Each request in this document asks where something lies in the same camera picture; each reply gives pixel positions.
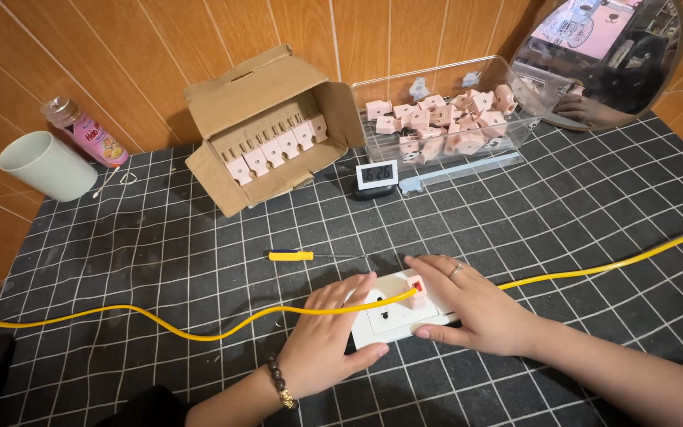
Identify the person's right hand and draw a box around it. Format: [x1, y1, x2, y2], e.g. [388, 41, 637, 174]
[404, 254, 542, 357]

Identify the person's left hand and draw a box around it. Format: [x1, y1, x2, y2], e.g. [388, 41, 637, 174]
[276, 272, 390, 400]

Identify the white power socket strip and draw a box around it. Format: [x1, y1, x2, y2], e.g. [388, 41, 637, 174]
[344, 268, 462, 351]

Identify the pink plug with red terminal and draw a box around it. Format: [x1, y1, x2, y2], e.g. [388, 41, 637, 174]
[406, 274, 429, 311]

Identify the light blue container lid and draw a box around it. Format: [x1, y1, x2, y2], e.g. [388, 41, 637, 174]
[398, 152, 524, 196]

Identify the clear plastic container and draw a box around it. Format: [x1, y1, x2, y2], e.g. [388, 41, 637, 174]
[350, 56, 548, 173]

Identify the white digital clock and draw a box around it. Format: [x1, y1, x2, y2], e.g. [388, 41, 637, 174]
[350, 159, 400, 202]

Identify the row of pink plugs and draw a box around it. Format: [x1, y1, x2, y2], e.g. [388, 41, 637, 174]
[225, 114, 329, 186]

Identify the black grid table mat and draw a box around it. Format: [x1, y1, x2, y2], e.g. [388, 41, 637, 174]
[0, 111, 683, 427]

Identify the heap of pink plug parts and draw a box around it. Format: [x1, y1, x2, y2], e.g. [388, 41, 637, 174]
[365, 83, 519, 164]

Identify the open cardboard box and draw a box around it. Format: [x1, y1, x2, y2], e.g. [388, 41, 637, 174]
[184, 44, 367, 218]

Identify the white cotton swab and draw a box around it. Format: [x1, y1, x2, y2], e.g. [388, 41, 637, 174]
[92, 165, 122, 199]

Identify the pink labelled plastic bottle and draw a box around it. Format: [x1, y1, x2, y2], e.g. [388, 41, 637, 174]
[40, 96, 130, 169]

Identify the white plastic cup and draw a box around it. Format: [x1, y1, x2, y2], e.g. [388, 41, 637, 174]
[0, 130, 98, 203]

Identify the yellow electric cable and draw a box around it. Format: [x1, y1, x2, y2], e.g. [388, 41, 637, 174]
[0, 228, 683, 342]

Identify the brown bead bracelet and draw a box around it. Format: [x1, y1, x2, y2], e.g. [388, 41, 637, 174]
[267, 353, 300, 412]

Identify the yellow handled screwdriver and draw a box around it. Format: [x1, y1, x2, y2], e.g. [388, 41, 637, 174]
[267, 249, 367, 262]

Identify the round wall mirror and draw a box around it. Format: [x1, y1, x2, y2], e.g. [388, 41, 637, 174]
[507, 0, 683, 132]

